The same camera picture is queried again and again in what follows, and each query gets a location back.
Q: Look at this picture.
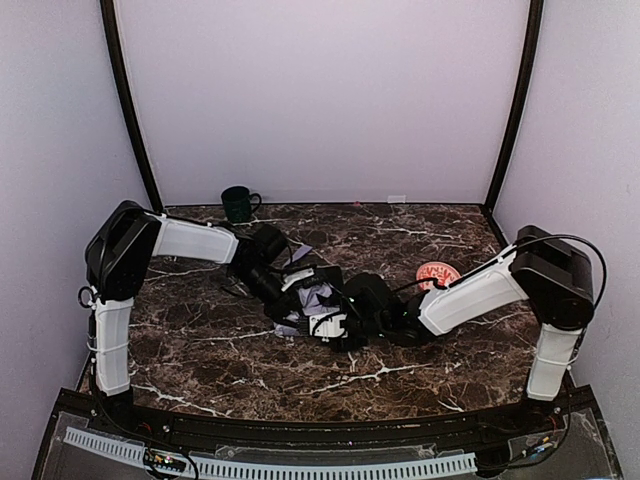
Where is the lavender folding umbrella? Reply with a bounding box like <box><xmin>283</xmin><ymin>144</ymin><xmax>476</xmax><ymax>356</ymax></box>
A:
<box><xmin>270</xmin><ymin>245</ymin><xmax>343</xmax><ymax>337</ymax></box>

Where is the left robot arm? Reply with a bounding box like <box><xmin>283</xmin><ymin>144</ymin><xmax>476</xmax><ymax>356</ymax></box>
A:
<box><xmin>79</xmin><ymin>201</ymin><xmax>302</xmax><ymax>397</ymax></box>

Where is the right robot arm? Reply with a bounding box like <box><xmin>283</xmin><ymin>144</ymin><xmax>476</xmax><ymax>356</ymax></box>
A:
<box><xmin>337</xmin><ymin>225</ymin><xmax>605</xmax><ymax>402</ymax></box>

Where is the red patterned ceramic bowl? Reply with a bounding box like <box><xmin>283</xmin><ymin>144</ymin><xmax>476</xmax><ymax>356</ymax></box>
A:
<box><xmin>416</xmin><ymin>261</ymin><xmax>461</xmax><ymax>290</ymax></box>

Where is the dark green mug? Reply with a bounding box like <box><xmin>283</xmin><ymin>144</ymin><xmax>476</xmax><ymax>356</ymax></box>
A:
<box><xmin>221</xmin><ymin>186</ymin><xmax>262</xmax><ymax>224</ymax></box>

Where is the small circuit board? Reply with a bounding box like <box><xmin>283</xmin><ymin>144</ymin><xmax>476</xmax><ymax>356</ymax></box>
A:
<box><xmin>143</xmin><ymin>449</ymin><xmax>187</xmax><ymax>473</ymax></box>

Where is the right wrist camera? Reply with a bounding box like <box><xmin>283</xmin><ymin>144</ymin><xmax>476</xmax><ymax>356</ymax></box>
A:
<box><xmin>296</xmin><ymin>312</ymin><xmax>348</xmax><ymax>342</ymax></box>

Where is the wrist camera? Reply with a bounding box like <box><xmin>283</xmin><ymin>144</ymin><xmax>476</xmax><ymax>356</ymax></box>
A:
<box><xmin>281</xmin><ymin>266</ymin><xmax>343</xmax><ymax>292</ymax></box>
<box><xmin>296</xmin><ymin>312</ymin><xmax>348</xmax><ymax>342</ymax></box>

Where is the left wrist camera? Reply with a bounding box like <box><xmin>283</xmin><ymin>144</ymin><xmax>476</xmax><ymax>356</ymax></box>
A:
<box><xmin>281</xmin><ymin>266</ymin><xmax>343</xmax><ymax>292</ymax></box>

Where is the black front rail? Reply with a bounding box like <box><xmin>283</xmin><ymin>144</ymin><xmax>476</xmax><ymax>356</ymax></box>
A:
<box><xmin>132</xmin><ymin>406</ymin><xmax>516</xmax><ymax>450</ymax></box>

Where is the grey slotted cable duct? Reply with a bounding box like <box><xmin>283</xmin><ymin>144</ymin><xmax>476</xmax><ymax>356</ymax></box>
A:
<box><xmin>63</xmin><ymin>427</ymin><xmax>477</xmax><ymax>479</ymax></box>

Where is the left black frame post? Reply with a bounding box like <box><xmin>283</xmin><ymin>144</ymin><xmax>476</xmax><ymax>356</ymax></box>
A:
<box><xmin>99</xmin><ymin>0</ymin><xmax>164</xmax><ymax>212</ymax></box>

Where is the black frame post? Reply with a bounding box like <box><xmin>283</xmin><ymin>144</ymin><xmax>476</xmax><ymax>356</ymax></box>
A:
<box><xmin>99</xmin><ymin>0</ymin><xmax>164</xmax><ymax>212</ymax></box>
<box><xmin>483</xmin><ymin>0</ymin><xmax>545</xmax><ymax>217</ymax></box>

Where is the right black frame post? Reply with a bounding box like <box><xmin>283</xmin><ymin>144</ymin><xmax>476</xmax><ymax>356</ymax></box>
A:
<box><xmin>483</xmin><ymin>0</ymin><xmax>545</xmax><ymax>217</ymax></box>

